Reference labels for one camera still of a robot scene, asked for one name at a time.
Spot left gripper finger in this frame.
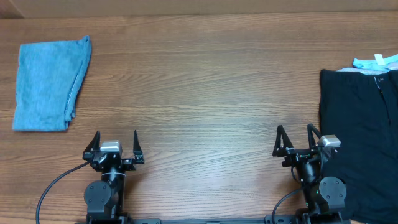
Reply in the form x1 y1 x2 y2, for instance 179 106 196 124
133 130 143 159
83 131 101 153

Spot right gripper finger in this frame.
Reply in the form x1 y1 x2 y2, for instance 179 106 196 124
307 123 321 149
273 125 294 152

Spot black shorts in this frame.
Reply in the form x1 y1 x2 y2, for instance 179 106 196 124
320 70 397 223

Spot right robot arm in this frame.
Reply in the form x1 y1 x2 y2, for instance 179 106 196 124
270 124 347 224

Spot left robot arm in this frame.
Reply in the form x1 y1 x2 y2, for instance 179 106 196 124
83 131 144 223

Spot folded blue denim cloth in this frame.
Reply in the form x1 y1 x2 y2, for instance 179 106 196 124
12 35 92 132

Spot light blue garment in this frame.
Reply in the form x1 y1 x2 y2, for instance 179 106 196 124
353 54 397 72

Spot pale pink garment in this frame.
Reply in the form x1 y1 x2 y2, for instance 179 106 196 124
338 63 397 75

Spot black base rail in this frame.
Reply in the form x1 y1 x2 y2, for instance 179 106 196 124
74 214 351 224

